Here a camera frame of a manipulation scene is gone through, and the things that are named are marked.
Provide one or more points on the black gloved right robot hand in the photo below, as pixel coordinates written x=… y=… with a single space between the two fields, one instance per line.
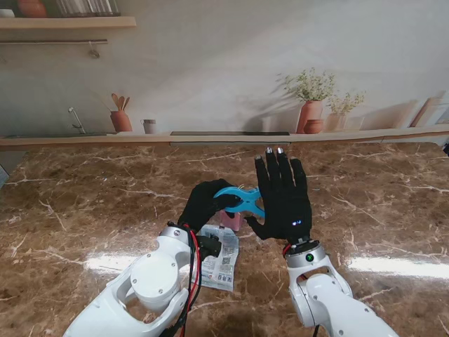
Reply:
x=286 y=207

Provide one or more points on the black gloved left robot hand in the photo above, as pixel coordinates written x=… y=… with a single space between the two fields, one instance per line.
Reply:
x=201 y=205

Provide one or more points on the clear bottle with pink seasoning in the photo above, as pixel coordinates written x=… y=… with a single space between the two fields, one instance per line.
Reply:
x=231 y=222

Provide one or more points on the blue plastic bag clip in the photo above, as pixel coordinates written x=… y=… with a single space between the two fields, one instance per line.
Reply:
x=245 y=201

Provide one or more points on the white blue seasoning refill bag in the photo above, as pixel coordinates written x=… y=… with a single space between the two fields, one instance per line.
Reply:
x=224 y=261

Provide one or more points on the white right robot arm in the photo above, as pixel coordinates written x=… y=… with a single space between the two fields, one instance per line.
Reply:
x=326 y=298

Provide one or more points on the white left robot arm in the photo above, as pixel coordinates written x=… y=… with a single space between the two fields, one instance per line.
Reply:
x=140 y=298

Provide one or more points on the printed kitchen backdrop banner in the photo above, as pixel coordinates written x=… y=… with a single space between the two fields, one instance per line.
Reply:
x=224 y=70

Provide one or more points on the black object at table edge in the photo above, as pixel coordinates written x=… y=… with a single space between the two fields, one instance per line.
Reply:
x=446 y=147

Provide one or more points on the grey blue board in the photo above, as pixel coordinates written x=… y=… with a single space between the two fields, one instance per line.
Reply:
x=2 y=175

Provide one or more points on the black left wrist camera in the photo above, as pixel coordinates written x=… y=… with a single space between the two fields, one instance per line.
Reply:
x=210 y=245

